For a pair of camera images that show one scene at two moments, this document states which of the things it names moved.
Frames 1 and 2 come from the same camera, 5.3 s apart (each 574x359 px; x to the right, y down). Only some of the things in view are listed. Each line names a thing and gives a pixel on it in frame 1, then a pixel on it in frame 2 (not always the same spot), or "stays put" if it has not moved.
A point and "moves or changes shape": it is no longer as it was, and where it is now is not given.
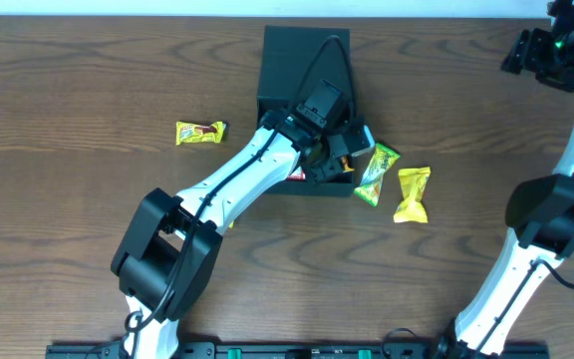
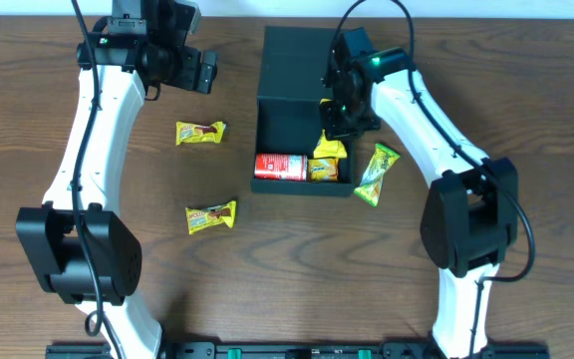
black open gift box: (294, 61) stays put
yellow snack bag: (413, 182) moves or changes shape
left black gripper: (331, 163) → (206, 71)
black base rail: (292, 350) stays put
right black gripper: (524, 52) → (348, 121)
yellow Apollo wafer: (194, 133) stays put
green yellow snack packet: (371, 183) stays put
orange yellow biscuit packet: (347, 168) moves or changes shape
